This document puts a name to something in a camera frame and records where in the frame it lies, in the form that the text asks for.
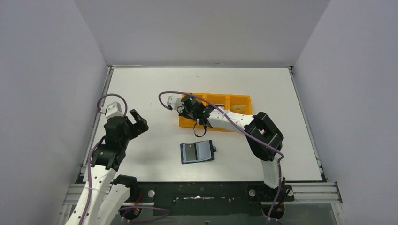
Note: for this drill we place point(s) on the blue leather card holder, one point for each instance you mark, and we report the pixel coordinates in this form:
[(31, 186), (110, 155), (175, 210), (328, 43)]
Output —
[(205, 151)]

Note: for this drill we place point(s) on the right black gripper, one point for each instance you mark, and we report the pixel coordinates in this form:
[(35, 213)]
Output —
[(182, 110)]

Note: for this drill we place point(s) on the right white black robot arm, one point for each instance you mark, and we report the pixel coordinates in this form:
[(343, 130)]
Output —
[(263, 136)]

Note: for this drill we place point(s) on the orange three-compartment tray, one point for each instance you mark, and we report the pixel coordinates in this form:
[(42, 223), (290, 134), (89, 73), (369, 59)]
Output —
[(235, 103)]

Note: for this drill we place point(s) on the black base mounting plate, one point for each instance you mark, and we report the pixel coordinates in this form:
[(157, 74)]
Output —
[(253, 198)]

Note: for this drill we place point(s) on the aluminium frame rail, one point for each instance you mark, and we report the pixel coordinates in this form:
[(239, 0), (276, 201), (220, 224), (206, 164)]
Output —
[(316, 193)]

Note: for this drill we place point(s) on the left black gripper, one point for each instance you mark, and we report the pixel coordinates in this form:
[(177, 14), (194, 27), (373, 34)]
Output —
[(131, 127)]

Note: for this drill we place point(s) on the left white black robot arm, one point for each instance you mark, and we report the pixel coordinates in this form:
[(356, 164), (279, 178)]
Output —
[(104, 191)]

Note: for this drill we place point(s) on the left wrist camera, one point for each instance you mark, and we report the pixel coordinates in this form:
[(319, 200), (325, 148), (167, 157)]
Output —
[(113, 109)]

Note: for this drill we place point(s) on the gold credit card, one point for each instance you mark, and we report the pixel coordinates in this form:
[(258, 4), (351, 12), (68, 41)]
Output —
[(238, 109)]

